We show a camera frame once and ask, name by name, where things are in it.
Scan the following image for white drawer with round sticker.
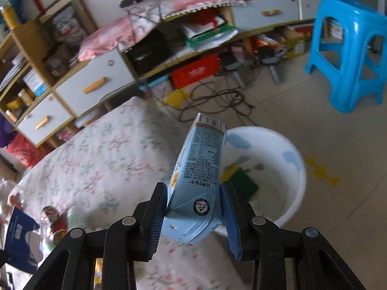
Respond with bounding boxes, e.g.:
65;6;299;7
56;49;135;117

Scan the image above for red drink can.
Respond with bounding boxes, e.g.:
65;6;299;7
41;206;67;245

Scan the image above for pink floral cloth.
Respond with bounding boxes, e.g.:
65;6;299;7
77;0;245;62

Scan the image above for yellow paper sheet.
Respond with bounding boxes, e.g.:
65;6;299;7
163;91;188;106

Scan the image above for red box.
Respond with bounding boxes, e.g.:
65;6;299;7
170;56;223;90

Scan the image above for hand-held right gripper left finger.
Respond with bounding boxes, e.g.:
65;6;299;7
22;183;169;290

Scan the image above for black box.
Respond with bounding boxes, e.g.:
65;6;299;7
127;32;182;76

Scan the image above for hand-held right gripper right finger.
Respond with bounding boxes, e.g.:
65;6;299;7
220;182;368;290

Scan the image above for small white drawer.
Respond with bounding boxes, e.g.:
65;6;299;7
302;0;321;19

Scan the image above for black chair back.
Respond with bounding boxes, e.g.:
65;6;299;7
100;79;146;106

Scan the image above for stack of books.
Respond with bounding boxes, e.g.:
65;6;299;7
0;54;26;91

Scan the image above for light blue milk carton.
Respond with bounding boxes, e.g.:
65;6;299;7
160;112;227;245

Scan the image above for yellow canister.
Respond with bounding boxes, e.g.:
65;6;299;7
1;6;22;31

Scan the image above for wooden drawer cabinet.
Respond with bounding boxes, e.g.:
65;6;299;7
0;0;136;148

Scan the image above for black floor cables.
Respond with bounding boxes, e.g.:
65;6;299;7
178;79;257;121

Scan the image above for blue plastic strip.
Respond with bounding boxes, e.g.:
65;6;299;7
139;75;170;89

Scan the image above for blue plastic stool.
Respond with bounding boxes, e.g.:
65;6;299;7
304;0;387;113

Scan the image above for grey handle device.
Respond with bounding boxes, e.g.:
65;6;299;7
227;62;247;88
263;57;283;83

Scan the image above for floral tablecloth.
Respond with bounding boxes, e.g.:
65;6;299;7
4;97;254;290

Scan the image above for stack of folded coloured cloths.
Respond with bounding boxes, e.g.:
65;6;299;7
181;14;239;50

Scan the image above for white drawer orange handle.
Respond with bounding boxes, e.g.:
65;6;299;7
232;0;300;33
16;94;74;145

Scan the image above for red bag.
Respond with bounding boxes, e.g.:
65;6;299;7
7;133;43;170

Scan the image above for white plastic basin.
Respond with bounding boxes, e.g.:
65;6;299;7
222;126;307;227

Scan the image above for white bottle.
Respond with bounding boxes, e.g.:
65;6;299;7
67;206;88;230

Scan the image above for blue and white box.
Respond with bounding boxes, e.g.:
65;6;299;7
24;69;50;95

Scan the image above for dark blue box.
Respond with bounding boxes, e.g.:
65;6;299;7
4;208;41;274

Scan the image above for purple bag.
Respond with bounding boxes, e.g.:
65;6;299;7
0;112;15;148

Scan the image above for yellow cardboard box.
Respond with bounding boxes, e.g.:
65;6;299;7
284;26;315;59

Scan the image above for green sponge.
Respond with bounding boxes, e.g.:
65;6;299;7
230;167;260;201

